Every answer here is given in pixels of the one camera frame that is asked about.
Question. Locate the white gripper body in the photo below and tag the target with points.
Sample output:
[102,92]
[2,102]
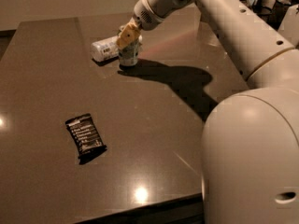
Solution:
[145,13]

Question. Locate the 7up soda can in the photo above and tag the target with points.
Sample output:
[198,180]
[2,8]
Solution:
[129,55]

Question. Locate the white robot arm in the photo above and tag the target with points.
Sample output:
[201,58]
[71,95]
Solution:
[250,143]

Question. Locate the clear plastic water bottle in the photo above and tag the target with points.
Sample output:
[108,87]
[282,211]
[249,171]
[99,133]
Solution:
[106,49]

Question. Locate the black snack bar wrapper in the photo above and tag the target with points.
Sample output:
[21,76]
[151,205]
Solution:
[85,135]

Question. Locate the black wire basket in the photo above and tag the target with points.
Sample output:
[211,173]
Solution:
[267,15]

